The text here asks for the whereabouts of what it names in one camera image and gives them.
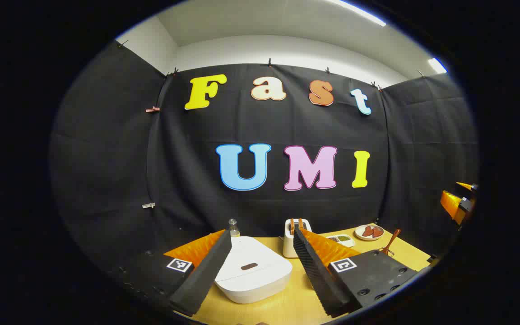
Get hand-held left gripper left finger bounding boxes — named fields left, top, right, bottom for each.
left=120, top=229, right=232, bottom=316

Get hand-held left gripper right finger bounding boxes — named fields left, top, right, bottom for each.
left=293, top=227, right=423, bottom=318

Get white rice cooker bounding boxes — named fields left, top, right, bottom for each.
left=215, top=236, right=293, bottom=304

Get brown wooden spoon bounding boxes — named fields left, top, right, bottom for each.
left=381, top=228, right=401, bottom=255

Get white toaster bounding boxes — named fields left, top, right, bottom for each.
left=283, top=218, right=312, bottom=259

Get white divided bean dish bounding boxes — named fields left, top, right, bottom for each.
left=326, top=234, right=356, bottom=248

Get white round plate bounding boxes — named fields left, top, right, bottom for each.
left=355, top=224, right=385, bottom=241

